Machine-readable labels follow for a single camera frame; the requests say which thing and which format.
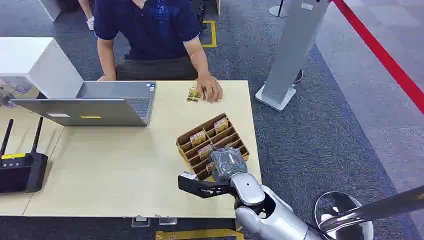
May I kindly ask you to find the grey stanchion base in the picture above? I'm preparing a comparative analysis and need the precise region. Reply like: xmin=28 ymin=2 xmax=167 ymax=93
xmin=268 ymin=0 xmax=291 ymax=18

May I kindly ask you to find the metal desk clamp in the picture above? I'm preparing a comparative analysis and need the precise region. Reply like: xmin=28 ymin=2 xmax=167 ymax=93
xmin=154 ymin=215 xmax=179 ymax=227
xmin=131 ymin=215 xmax=152 ymax=229

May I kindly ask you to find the grey laptop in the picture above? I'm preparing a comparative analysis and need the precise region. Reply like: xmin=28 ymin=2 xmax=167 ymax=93
xmin=9 ymin=81 xmax=157 ymax=128

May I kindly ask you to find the yellow patterned board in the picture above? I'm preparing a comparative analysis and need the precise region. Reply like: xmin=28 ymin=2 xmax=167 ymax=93
xmin=155 ymin=228 xmax=245 ymax=240

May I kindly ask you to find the white cabinet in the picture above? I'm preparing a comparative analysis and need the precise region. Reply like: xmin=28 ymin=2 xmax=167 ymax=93
xmin=0 ymin=37 xmax=84 ymax=100

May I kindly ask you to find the person's leg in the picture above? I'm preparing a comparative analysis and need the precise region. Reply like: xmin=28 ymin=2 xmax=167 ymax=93
xmin=78 ymin=0 xmax=96 ymax=32

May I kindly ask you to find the chrome stanchion base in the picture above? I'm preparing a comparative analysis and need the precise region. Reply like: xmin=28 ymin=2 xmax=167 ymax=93
xmin=313 ymin=191 xmax=375 ymax=240

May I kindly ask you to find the chrome stanchion pole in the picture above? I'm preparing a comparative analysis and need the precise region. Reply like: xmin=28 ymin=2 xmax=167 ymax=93
xmin=317 ymin=184 xmax=424 ymax=233

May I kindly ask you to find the wooden card box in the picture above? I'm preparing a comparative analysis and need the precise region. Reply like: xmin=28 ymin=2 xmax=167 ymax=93
xmin=175 ymin=112 xmax=250 ymax=181

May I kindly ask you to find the red barrier belt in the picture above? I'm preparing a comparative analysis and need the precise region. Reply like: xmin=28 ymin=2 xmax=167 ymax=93
xmin=331 ymin=0 xmax=424 ymax=116

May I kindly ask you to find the printed poster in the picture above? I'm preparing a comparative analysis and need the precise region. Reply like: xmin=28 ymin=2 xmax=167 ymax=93
xmin=0 ymin=76 xmax=41 ymax=109

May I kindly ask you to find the person's left hand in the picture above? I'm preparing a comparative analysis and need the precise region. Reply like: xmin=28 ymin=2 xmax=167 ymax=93
xmin=196 ymin=74 xmax=223 ymax=103

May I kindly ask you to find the black router with antennas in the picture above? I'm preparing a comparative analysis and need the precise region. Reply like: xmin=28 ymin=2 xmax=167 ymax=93
xmin=0 ymin=116 xmax=49 ymax=195

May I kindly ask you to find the grey kiosk stand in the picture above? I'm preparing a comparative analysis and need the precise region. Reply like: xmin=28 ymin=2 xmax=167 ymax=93
xmin=254 ymin=0 xmax=331 ymax=113

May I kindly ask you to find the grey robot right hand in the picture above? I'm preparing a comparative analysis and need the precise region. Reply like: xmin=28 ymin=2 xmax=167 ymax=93
xmin=208 ymin=147 xmax=249 ymax=183

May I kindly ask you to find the person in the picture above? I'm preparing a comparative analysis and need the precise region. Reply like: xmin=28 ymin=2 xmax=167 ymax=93
xmin=93 ymin=0 xmax=201 ymax=82

